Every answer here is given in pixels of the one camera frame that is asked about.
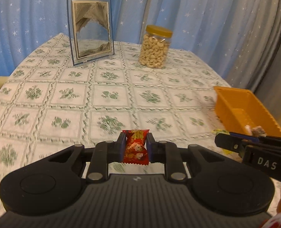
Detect small yellow candy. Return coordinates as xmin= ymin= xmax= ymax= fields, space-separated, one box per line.
xmin=212 ymin=129 xmax=233 ymax=155

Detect white snack packet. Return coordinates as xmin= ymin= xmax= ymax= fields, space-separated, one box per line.
xmin=245 ymin=125 xmax=252 ymax=136

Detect small red candy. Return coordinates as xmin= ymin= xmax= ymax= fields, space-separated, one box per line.
xmin=122 ymin=130 xmax=149 ymax=165

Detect dark clear snack packet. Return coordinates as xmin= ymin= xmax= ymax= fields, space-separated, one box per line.
xmin=250 ymin=126 xmax=267 ymax=137

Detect orange plastic tray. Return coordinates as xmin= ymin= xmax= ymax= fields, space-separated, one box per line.
xmin=214 ymin=86 xmax=281 ymax=137

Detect grey lace-trimmed cover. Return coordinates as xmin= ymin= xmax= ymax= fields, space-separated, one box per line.
xmin=225 ymin=0 xmax=281 ymax=120

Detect floral tablecloth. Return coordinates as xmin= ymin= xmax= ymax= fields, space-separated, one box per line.
xmin=0 ymin=33 xmax=227 ymax=216

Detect cashew nut jar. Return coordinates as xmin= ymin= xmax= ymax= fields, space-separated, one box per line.
xmin=139 ymin=25 xmax=173 ymax=68

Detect blue star curtain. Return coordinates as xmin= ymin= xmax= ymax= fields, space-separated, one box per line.
xmin=0 ymin=0 xmax=281 ymax=77

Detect glass sand picture frame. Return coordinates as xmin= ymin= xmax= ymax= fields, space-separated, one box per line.
xmin=66 ymin=0 xmax=115 ymax=66

